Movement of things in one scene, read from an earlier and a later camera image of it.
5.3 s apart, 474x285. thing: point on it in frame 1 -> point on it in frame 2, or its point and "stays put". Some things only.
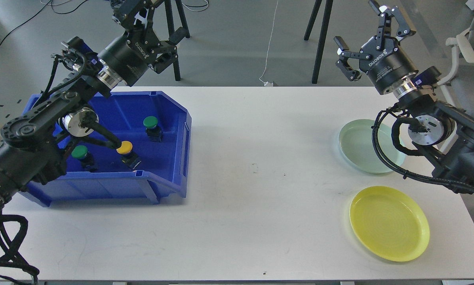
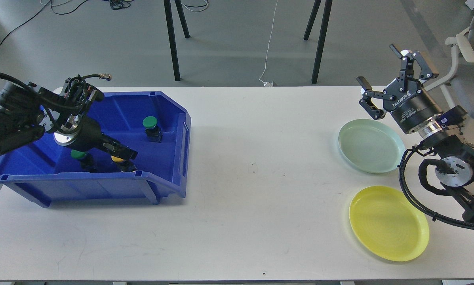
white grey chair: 468,84 stays put
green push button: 154,133 stays put
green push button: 81,152 stays put
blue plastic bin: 159,128 stays put
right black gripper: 385,66 -> 404,98
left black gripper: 129,56 -> 87,136
